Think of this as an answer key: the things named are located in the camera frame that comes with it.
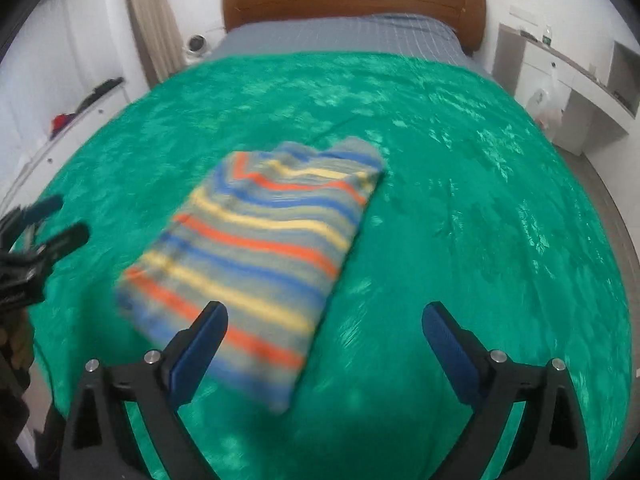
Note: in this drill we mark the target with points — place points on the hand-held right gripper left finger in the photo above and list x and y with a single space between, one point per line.
197 355

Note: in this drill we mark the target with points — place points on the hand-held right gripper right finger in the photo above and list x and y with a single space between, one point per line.
450 355

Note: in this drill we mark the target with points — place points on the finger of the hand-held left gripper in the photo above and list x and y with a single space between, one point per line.
65 241
45 206

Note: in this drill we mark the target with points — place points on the striped knit sweater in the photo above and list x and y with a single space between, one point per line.
270 240

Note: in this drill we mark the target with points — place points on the white side cabinet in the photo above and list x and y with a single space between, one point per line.
60 150

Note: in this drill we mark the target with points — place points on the red item on cabinet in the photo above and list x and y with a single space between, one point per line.
62 121

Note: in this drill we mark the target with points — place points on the black item on cabinet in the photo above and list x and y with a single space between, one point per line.
100 92

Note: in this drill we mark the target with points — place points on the green patterned blanket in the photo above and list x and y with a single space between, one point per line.
450 210

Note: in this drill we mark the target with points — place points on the beige curtain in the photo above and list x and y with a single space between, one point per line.
155 20

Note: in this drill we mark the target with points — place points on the white round device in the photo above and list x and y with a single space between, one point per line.
196 46

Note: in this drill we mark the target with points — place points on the white plastic bag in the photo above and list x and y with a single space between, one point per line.
547 105

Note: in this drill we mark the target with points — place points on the white built-in desk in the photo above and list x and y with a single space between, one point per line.
575 90

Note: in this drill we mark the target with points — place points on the clear plastic bottle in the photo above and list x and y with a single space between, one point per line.
546 36

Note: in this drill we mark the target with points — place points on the grey checked bed sheet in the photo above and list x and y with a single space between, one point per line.
350 35

